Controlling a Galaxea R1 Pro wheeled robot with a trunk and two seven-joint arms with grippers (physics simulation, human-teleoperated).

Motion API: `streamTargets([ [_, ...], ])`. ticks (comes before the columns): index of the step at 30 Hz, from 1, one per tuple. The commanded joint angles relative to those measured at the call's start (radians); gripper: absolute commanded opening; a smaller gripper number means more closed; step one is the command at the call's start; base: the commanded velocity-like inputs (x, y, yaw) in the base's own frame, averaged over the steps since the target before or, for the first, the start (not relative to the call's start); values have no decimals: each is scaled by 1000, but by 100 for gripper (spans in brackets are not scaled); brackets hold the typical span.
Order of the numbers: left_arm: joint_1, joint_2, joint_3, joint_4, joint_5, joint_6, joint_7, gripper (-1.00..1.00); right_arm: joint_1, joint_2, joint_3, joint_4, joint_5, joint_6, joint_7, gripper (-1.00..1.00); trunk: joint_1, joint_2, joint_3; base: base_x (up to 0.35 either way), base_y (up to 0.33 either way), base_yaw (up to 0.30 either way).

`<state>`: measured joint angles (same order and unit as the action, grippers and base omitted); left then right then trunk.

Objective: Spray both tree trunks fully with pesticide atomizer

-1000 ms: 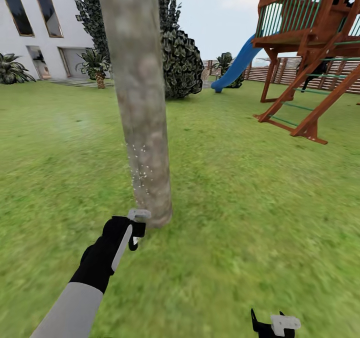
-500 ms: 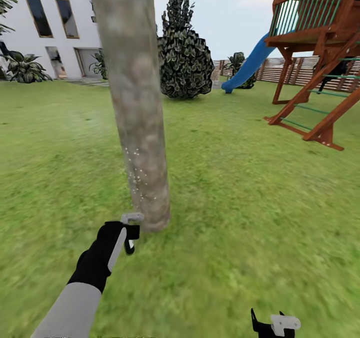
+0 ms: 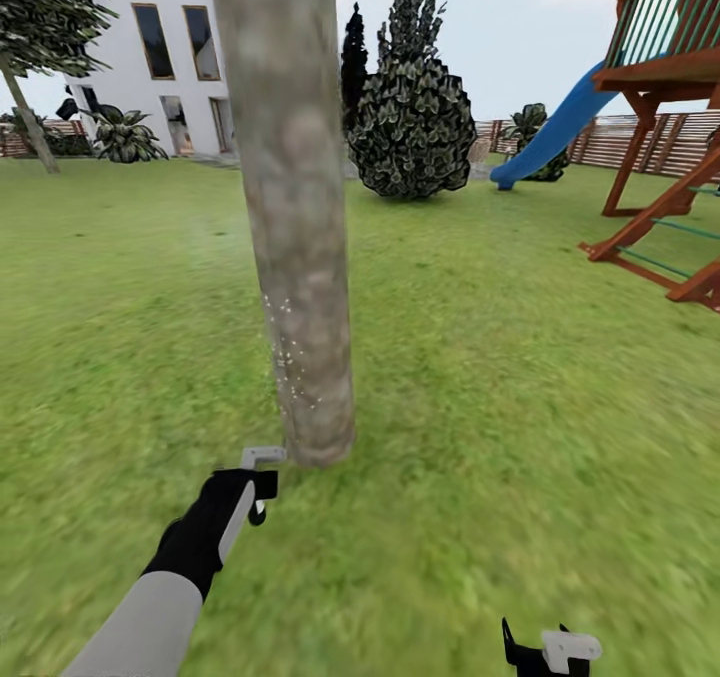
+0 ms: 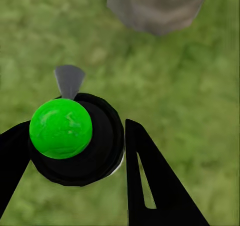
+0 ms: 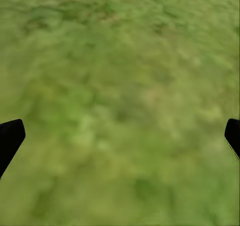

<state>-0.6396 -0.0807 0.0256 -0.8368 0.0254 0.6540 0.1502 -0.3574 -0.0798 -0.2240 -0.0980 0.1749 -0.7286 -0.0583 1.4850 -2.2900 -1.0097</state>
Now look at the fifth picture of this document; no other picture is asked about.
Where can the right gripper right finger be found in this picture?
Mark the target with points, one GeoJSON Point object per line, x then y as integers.
{"type": "Point", "coordinates": [232, 134]}

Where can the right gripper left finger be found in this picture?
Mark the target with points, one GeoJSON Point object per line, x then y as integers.
{"type": "Point", "coordinates": [12, 134]}

